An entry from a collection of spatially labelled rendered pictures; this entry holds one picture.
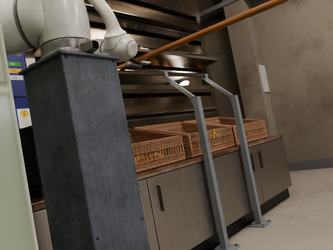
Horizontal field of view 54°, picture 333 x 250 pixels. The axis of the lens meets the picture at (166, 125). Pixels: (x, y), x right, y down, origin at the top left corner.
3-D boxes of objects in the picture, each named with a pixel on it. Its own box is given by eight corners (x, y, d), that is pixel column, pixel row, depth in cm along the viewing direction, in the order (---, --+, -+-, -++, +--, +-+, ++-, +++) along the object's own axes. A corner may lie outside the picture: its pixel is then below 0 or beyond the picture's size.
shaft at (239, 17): (289, 1, 131) (288, -6, 131) (287, 0, 128) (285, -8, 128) (58, 96, 239) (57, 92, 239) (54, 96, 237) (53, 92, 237)
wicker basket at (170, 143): (63, 184, 188) (55, 137, 189) (135, 166, 230) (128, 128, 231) (116, 179, 156) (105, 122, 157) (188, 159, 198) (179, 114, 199)
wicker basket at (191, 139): (138, 165, 232) (132, 127, 234) (185, 153, 276) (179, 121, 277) (194, 157, 201) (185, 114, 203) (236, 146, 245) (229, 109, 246)
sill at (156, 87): (35, 92, 193) (34, 86, 193) (205, 90, 328) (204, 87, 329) (40, 90, 189) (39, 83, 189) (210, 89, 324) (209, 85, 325)
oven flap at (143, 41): (32, 39, 190) (22, 13, 195) (204, 59, 325) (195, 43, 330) (35, 34, 187) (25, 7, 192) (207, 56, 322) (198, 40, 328)
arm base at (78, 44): (70, 47, 84) (66, 26, 85) (26, 71, 98) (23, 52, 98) (120, 54, 99) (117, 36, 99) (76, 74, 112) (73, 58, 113)
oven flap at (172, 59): (46, 39, 180) (30, 56, 193) (217, 60, 316) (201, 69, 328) (45, 35, 181) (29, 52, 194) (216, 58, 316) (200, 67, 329)
